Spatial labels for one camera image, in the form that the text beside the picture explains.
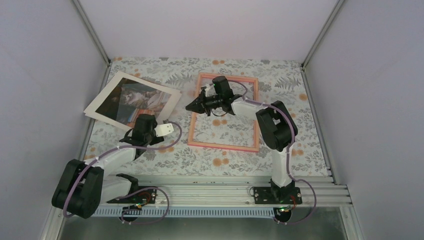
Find cat and books photo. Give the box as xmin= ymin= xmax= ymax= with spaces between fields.
xmin=83 ymin=71 xmax=182 ymax=131

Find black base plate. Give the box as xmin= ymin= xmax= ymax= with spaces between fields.
xmin=107 ymin=186 xmax=158 ymax=205
xmin=251 ymin=186 xmax=303 ymax=205

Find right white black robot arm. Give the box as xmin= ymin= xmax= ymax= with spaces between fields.
xmin=185 ymin=75 xmax=298 ymax=204

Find orange pink wooden frame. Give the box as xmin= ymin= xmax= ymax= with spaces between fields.
xmin=187 ymin=72 xmax=260 ymax=153

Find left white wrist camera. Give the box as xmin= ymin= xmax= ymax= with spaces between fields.
xmin=154 ymin=122 xmax=174 ymax=137

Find aluminium rail base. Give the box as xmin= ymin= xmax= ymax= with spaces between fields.
xmin=41 ymin=176 xmax=363 ymax=240

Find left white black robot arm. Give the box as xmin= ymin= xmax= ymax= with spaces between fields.
xmin=51 ymin=114 xmax=164 ymax=219

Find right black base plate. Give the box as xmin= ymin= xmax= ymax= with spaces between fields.
xmin=251 ymin=186 xmax=303 ymax=205

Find floral patterned table mat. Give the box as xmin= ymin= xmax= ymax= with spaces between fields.
xmin=109 ymin=57 xmax=328 ymax=178

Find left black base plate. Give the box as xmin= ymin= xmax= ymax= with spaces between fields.
xmin=107 ymin=186 xmax=158 ymax=205

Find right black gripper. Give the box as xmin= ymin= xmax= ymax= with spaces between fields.
xmin=186 ymin=91 xmax=223 ymax=117

